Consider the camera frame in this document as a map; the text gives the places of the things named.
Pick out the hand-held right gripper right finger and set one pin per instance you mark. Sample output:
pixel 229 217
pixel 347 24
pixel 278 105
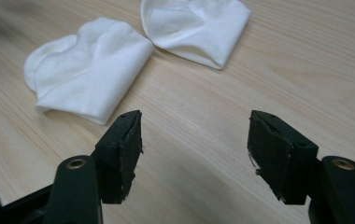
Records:
pixel 278 158

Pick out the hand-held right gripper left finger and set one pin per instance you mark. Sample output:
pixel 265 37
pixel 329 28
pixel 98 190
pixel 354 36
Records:
pixel 116 161

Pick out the white sock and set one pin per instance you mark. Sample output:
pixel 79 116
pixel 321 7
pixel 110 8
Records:
pixel 85 74
pixel 197 28

